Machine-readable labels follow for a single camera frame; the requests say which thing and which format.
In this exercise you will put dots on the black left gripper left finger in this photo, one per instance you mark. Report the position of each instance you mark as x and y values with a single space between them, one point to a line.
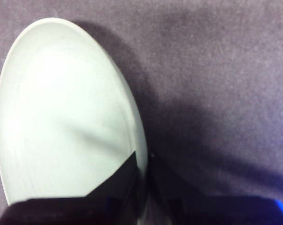
85 211

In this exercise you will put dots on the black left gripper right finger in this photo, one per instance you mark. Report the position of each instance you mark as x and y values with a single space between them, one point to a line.
214 211

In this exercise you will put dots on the green plate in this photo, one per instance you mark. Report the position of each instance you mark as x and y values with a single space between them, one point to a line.
61 105

